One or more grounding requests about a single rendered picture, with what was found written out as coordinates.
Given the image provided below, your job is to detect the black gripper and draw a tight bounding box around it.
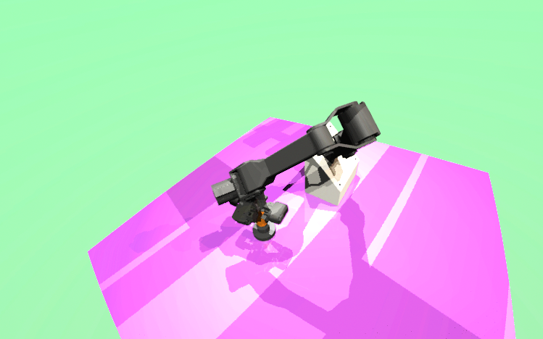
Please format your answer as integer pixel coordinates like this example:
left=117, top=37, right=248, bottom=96
left=229, top=187, right=289, bottom=225

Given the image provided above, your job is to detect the grey round pedestal with dark shaft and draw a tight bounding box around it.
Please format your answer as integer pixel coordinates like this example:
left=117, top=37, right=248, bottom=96
left=252, top=221, right=276, bottom=241

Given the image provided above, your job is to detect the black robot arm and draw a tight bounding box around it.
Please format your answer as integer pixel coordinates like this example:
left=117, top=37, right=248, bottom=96
left=211, top=101, right=381, bottom=226

